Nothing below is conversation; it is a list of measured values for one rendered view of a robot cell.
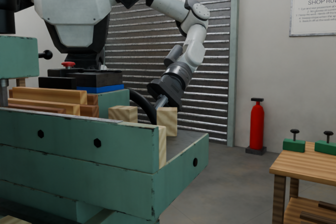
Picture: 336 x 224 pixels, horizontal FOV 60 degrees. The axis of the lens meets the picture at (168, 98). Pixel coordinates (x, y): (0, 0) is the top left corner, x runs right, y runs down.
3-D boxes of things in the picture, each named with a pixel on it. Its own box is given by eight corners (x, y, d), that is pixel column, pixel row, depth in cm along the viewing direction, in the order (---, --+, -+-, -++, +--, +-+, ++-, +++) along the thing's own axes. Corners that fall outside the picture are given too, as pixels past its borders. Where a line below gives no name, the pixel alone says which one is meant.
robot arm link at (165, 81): (167, 118, 92) (180, 96, 100) (187, 107, 86) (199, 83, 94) (139, 91, 89) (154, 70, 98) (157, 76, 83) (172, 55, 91)
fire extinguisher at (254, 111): (266, 151, 325) (269, 97, 317) (261, 155, 309) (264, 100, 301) (250, 148, 335) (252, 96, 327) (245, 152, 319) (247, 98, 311)
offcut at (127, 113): (117, 124, 59) (117, 105, 59) (137, 125, 58) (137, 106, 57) (108, 128, 56) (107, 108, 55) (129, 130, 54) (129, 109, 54)
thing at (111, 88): (124, 89, 69) (123, 65, 69) (93, 94, 60) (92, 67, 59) (81, 86, 75) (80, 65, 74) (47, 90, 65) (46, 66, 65)
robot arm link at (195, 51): (184, 80, 102) (192, 57, 111) (201, 67, 96) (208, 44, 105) (170, 68, 100) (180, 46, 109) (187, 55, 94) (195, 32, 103)
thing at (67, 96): (88, 130, 54) (87, 90, 53) (81, 133, 52) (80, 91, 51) (22, 121, 61) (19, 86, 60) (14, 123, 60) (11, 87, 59)
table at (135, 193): (224, 150, 62) (224, 122, 61) (156, 223, 34) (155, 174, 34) (26, 122, 88) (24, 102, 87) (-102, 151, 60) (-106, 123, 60)
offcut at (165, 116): (158, 131, 53) (158, 107, 53) (177, 131, 53) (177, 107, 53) (156, 136, 50) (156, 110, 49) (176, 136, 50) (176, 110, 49)
